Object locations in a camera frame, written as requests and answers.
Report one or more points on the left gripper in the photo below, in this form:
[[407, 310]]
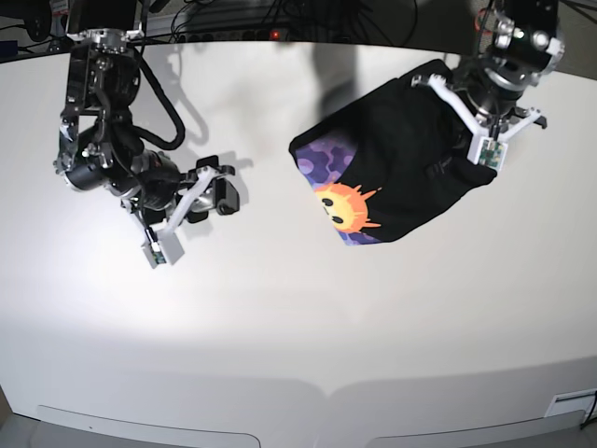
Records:
[[493, 104]]

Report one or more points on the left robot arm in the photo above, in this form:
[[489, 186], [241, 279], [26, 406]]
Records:
[[518, 43]]

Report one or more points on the black printed T-shirt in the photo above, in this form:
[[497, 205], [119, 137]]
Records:
[[390, 161]]

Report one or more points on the white power strip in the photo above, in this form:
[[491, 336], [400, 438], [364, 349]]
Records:
[[250, 34]]

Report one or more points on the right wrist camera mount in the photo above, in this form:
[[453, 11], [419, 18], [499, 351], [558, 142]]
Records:
[[211, 191]]

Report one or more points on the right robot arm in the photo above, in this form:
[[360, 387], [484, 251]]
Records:
[[100, 146]]

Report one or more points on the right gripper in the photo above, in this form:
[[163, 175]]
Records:
[[227, 198]]

